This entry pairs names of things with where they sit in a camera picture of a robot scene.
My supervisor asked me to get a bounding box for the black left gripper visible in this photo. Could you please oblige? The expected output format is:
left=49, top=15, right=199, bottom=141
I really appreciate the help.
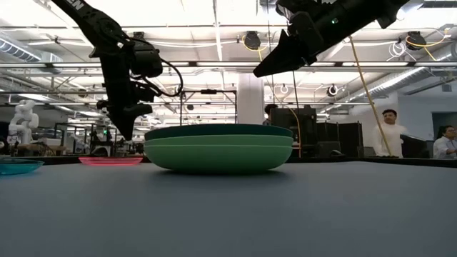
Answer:
left=96, top=35, right=164, bottom=141

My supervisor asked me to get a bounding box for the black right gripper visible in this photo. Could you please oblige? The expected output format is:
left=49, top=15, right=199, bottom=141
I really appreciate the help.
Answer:
left=253, top=0, right=349, bottom=79

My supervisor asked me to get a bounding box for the large dark green plate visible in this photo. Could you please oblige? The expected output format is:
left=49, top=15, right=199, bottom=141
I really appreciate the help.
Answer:
left=144, top=124, right=293, bottom=142

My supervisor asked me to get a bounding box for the large light green plate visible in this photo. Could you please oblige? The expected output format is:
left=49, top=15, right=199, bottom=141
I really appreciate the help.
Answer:
left=144, top=134, right=294, bottom=148

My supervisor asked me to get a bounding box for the distant robot workstation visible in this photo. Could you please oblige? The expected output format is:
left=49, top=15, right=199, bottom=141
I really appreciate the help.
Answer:
left=53, top=122, right=146, bottom=158

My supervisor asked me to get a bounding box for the transparent pink small plate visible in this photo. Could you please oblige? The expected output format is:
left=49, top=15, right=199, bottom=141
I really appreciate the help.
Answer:
left=78, top=156, right=144, bottom=166

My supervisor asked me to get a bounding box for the person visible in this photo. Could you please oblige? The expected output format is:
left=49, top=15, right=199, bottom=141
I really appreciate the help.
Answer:
left=371, top=109, right=408, bottom=158
left=263, top=103, right=279, bottom=126
left=433, top=124, right=457, bottom=160

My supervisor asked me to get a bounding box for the white building pillar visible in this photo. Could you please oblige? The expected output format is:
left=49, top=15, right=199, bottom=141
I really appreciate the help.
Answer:
left=236, top=73, right=266, bottom=125

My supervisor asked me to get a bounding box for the black computer tower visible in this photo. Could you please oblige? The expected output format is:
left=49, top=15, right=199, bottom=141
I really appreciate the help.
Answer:
left=269, top=106, right=318, bottom=158

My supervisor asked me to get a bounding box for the light green bowl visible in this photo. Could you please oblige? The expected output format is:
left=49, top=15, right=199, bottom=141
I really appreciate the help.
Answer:
left=144, top=144, right=294, bottom=175

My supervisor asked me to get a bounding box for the black cabinet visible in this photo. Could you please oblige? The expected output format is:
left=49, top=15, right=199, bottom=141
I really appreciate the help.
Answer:
left=316, top=121, right=364, bottom=158

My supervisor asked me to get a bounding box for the white robot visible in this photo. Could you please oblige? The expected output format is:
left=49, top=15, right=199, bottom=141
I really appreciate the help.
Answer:
left=7, top=99, right=40, bottom=146

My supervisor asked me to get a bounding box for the transparent blue small plate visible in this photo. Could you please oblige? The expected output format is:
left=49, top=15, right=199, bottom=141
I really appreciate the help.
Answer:
left=0, top=158, right=45, bottom=176

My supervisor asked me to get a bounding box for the black office chair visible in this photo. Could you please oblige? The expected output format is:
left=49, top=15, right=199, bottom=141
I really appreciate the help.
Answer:
left=399, top=133, right=431, bottom=159

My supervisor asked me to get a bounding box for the yellow cable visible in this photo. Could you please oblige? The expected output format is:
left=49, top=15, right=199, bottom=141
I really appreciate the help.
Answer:
left=285, top=103, right=303, bottom=158
left=350, top=35, right=393, bottom=157

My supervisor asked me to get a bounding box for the black gantry frame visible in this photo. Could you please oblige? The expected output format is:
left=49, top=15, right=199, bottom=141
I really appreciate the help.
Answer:
left=179, top=89, right=238, bottom=126

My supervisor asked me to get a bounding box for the silver ventilation duct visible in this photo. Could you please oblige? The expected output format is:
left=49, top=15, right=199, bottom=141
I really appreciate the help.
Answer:
left=0, top=35, right=64, bottom=74
left=348, top=42, right=457, bottom=106

